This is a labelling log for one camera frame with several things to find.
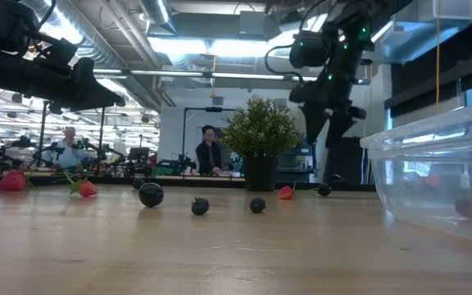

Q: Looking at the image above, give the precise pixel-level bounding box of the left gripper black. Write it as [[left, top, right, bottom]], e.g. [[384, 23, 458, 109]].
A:
[[0, 48, 127, 111]]

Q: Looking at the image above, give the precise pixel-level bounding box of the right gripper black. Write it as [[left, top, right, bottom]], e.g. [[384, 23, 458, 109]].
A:
[[288, 71, 369, 150]]

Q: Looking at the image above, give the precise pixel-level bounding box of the red strawberry long stem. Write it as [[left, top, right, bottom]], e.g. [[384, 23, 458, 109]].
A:
[[278, 183, 320, 202]]

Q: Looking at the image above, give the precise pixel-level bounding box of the red strawberry curled stem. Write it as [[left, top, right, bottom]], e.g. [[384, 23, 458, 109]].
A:
[[57, 170, 99, 199]]

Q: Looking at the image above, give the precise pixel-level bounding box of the dark blueberry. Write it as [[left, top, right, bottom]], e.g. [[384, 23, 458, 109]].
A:
[[248, 197, 267, 215], [190, 197, 211, 216]]

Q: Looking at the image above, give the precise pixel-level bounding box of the large red strawberry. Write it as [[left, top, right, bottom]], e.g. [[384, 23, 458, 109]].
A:
[[0, 170, 30, 192]]

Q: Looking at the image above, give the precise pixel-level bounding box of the clear plastic tupperware container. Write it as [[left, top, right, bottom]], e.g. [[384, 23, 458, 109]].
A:
[[360, 100, 472, 247]]

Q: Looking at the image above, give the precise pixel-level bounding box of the black upright panel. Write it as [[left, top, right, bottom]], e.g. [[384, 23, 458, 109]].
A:
[[325, 137, 370, 185]]

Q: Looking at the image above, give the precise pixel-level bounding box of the blue equipment cart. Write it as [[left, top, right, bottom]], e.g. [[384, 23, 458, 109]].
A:
[[279, 141, 318, 184]]

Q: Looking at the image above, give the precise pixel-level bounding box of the person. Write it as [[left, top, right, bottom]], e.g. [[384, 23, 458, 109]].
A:
[[194, 125, 225, 176], [51, 125, 85, 170]]

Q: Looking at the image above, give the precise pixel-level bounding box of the potted plant black pot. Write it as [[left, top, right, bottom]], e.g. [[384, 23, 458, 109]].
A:
[[219, 96, 305, 193]]

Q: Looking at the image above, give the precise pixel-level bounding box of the long linear ceiling light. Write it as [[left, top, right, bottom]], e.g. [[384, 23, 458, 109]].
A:
[[92, 68, 370, 85]]

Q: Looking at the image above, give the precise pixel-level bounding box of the grey ceiling box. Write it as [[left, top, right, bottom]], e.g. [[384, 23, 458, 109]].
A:
[[238, 10, 268, 36]]

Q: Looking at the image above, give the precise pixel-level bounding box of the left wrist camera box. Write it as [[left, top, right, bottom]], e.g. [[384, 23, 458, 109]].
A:
[[25, 35, 80, 69]]

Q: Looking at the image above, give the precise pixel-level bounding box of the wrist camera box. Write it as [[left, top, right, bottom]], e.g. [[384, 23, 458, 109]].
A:
[[288, 29, 330, 70], [25, 35, 80, 69]]

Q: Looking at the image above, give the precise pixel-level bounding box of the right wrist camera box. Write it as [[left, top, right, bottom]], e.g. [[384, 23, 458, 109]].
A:
[[288, 29, 330, 70]]

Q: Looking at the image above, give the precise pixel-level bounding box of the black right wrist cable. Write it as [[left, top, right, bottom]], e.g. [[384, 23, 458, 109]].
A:
[[263, 43, 305, 81]]

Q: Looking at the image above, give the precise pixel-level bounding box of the smooth silver ceiling duct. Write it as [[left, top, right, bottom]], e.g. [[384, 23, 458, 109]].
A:
[[139, 0, 178, 36]]

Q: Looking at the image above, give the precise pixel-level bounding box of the black aluminium table frame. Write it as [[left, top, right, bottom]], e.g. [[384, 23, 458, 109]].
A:
[[0, 170, 379, 193]]

